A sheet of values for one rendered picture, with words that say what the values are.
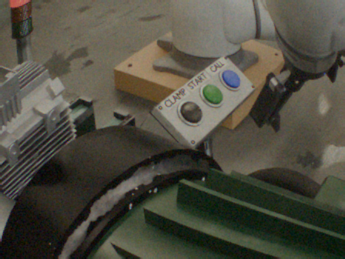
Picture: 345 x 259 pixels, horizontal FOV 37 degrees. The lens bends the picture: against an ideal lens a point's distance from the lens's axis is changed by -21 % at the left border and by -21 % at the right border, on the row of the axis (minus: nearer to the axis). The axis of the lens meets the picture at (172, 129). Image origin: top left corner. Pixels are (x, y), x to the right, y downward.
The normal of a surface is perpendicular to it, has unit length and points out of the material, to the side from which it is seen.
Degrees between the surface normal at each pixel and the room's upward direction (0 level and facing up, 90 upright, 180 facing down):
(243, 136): 0
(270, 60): 2
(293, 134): 0
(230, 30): 96
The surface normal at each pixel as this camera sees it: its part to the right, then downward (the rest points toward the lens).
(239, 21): 0.13, 0.56
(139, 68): -0.04, -0.79
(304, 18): -0.37, 0.85
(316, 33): -0.09, 0.95
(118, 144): 0.08, -0.91
